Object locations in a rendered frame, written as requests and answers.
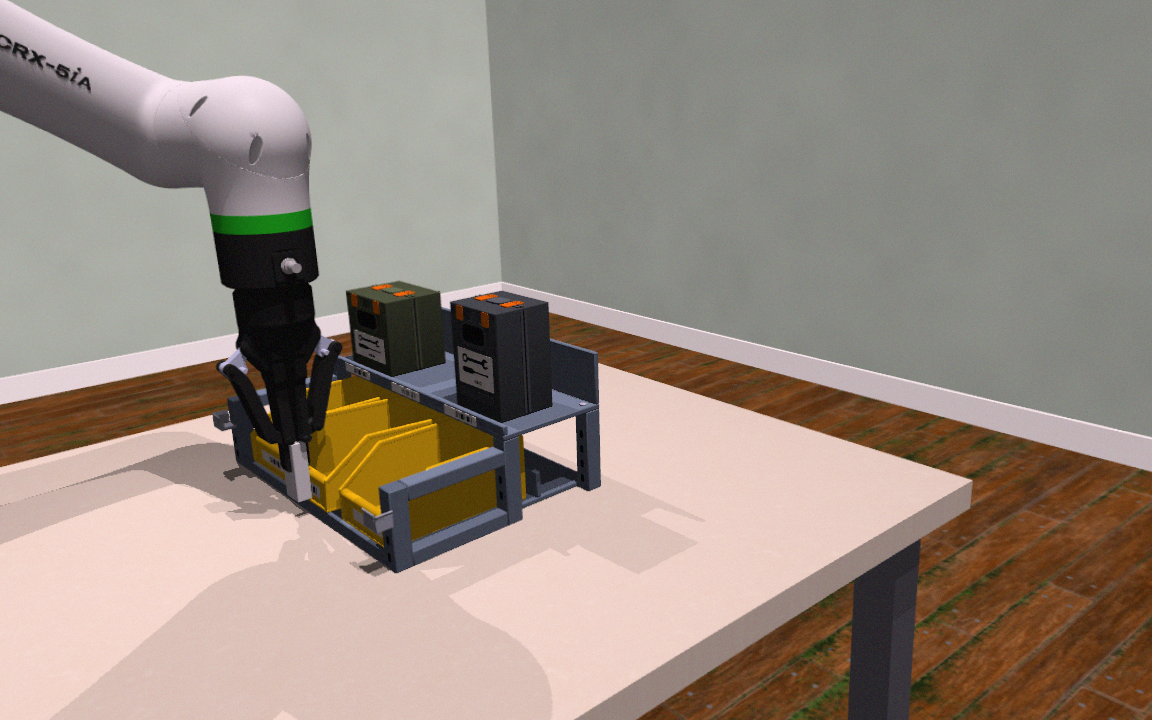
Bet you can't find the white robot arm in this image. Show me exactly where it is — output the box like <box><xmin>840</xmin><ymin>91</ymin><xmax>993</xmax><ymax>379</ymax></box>
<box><xmin>0</xmin><ymin>0</ymin><xmax>319</xmax><ymax>294</ymax></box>

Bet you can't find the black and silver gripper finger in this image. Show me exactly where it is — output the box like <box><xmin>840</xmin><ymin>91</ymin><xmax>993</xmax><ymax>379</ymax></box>
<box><xmin>217</xmin><ymin>344</ymin><xmax>305</xmax><ymax>502</ymax></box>
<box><xmin>286</xmin><ymin>335</ymin><xmax>343</xmax><ymax>500</ymax></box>

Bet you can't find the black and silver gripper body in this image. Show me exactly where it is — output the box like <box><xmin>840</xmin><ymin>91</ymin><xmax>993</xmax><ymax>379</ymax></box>
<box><xmin>232</xmin><ymin>283</ymin><xmax>321</xmax><ymax>376</ymax></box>

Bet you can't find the grey low shelf rack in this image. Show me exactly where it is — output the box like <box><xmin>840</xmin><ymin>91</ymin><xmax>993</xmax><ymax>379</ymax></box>
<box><xmin>212</xmin><ymin>306</ymin><xmax>601</xmax><ymax>573</ymax></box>

